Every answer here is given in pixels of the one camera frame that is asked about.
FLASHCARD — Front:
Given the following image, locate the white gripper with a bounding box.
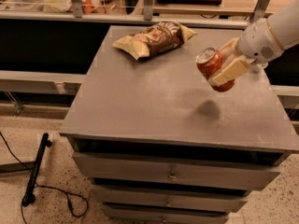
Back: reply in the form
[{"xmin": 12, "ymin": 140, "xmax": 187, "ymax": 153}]
[{"xmin": 208, "ymin": 19, "xmax": 284, "ymax": 87}]

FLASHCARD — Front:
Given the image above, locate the red coca-cola can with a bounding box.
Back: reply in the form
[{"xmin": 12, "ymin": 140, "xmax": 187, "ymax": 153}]
[{"xmin": 195, "ymin": 47, "xmax": 235, "ymax": 92}]

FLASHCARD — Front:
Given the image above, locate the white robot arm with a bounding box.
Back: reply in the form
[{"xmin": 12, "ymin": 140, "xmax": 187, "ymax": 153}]
[{"xmin": 208, "ymin": 0, "xmax": 299, "ymax": 87}]

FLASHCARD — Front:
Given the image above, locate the clear plastic water bottle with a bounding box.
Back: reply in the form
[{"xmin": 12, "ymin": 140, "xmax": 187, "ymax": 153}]
[{"xmin": 253, "ymin": 63, "xmax": 268, "ymax": 69}]

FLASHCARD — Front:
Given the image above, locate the brown yellow chip bag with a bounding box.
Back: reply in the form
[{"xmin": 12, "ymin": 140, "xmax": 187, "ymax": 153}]
[{"xmin": 113, "ymin": 21, "xmax": 196, "ymax": 60}]

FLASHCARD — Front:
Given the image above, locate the top grey drawer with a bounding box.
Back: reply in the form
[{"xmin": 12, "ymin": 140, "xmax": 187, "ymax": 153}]
[{"xmin": 73, "ymin": 152, "xmax": 280, "ymax": 190}]

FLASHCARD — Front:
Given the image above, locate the grey drawer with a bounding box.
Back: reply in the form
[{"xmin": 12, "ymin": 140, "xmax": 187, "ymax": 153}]
[
  {"xmin": 103, "ymin": 204, "xmax": 228, "ymax": 224},
  {"xmin": 91, "ymin": 185, "xmax": 247, "ymax": 213},
  {"xmin": 73, "ymin": 152, "xmax": 280, "ymax": 190}
]

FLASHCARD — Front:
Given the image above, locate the grey drawer cabinet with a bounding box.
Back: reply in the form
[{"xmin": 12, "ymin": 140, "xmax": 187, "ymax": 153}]
[{"xmin": 59, "ymin": 25, "xmax": 299, "ymax": 224}]

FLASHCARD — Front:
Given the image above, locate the middle grey drawer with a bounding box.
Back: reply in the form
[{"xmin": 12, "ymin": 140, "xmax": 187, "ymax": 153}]
[{"xmin": 91, "ymin": 185, "xmax": 247, "ymax": 213}]

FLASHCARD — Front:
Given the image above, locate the bottom grey drawer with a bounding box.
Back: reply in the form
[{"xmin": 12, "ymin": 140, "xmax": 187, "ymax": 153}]
[{"xmin": 103, "ymin": 204, "xmax": 228, "ymax": 224}]

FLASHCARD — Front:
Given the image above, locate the black stand leg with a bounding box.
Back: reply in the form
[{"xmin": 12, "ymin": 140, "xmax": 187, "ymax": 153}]
[{"xmin": 0, "ymin": 133, "xmax": 53, "ymax": 207}]

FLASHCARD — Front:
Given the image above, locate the grey metal rail frame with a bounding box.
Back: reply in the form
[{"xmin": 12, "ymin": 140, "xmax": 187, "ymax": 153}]
[{"xmin": 0, "ymin": 0, "xmax": 299, "ymax": 110}]

